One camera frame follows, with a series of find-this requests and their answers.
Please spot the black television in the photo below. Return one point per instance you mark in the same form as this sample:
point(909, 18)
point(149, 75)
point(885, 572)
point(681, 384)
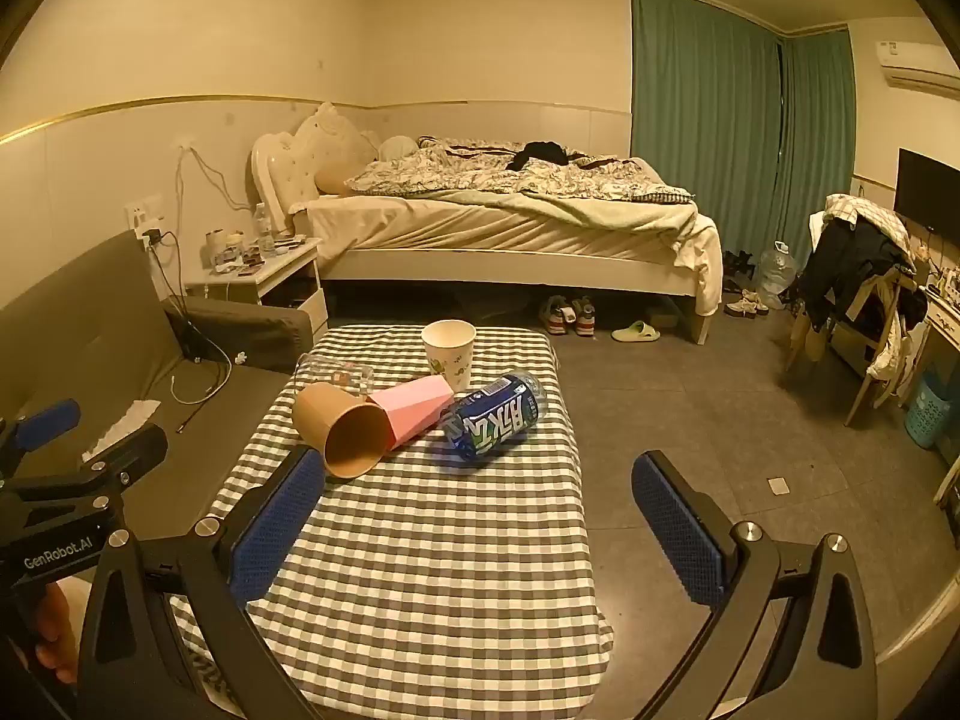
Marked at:
point(928, 187)

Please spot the blue plastic basket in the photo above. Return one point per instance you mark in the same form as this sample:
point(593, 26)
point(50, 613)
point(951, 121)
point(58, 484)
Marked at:
point(927, 412)

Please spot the black garment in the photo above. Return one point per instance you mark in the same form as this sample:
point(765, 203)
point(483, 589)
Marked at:
point(540, 155)

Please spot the white air conditioner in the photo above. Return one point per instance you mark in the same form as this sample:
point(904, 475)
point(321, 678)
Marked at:
point(919, 64)

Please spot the grey sofa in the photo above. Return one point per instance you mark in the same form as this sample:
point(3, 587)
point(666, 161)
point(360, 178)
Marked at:
point(75, 330)

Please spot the grey red sneaker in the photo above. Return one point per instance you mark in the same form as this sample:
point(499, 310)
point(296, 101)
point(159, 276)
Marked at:
point(555, 316)
point(583, 315)

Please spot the person's left hand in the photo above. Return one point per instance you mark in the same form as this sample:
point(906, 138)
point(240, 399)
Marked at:
point(58, 626)

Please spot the white nightstand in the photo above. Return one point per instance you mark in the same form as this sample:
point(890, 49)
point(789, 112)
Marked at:
point(289, 281)

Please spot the white printed paper cup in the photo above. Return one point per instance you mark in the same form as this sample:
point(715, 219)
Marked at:
point(448, 360)

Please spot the grey checkered tablecloth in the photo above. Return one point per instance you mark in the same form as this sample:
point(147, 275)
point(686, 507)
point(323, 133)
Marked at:
point(450, 547)

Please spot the wide green curtain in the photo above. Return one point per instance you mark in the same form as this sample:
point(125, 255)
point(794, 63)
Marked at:
point(705, 127)

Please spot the white desk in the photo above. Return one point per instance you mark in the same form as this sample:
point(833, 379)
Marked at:
point(946, 315)

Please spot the brown paper cup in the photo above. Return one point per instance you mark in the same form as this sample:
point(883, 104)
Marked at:
point(330, 411)

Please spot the clear water bottle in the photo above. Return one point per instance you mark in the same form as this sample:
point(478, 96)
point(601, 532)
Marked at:
point(263, 229)

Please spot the pile of clothes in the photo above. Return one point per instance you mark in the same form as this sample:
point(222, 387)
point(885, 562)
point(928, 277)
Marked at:
point(855, 255)

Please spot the blue labelled plastic bottle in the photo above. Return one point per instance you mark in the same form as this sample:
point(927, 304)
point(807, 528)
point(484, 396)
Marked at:
point(495, 420)

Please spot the cosmetics clutter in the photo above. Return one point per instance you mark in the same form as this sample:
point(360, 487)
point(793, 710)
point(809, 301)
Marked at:
point(240, 253)

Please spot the white tissue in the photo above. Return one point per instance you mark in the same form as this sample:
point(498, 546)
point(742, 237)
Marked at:
point(126, 420)

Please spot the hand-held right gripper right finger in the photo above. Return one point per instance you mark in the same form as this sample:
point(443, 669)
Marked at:
point(677, 532)

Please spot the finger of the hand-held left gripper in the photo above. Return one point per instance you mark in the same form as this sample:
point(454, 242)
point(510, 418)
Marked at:
point(46, 420)
point(131, 450)

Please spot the narrow green curtain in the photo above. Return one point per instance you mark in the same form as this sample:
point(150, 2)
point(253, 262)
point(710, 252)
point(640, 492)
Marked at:
point(819, 150)

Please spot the clear glass cup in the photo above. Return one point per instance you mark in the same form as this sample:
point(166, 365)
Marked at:
point(337, 373)

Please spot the wall power outlet with chargers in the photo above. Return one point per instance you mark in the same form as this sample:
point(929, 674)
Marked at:
point(147, 221)

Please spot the white bed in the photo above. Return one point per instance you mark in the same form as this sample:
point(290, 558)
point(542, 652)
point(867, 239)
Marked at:
point(480, 255)

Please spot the wooden chair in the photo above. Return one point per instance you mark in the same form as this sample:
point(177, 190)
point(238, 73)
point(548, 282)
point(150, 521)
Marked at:
point(885, 360)

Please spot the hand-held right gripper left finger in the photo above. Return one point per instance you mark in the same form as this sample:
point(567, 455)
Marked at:
point(279, 521)

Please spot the green slipper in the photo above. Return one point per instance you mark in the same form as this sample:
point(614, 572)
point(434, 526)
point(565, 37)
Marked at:
point(636, 331)

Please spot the pink faceted cup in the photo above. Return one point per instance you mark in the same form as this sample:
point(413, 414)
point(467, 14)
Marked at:
point(417, 405)

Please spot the floral quilt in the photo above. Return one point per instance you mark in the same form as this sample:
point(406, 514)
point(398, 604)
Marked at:
point(480, 169)

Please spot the white sneakers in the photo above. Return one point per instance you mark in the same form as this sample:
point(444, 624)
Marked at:
point(746, 304)

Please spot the cream pillow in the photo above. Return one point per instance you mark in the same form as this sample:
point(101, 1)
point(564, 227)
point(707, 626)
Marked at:
point(341, 161)

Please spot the large water jug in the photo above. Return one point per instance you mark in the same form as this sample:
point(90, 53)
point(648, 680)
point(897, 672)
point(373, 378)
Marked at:
point(777, 268)

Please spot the dark shoes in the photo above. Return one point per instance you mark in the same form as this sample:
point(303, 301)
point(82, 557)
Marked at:
point(739, 262)

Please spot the white paper scrap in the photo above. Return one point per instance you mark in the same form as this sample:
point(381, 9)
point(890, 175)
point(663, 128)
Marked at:
point(778, 486)

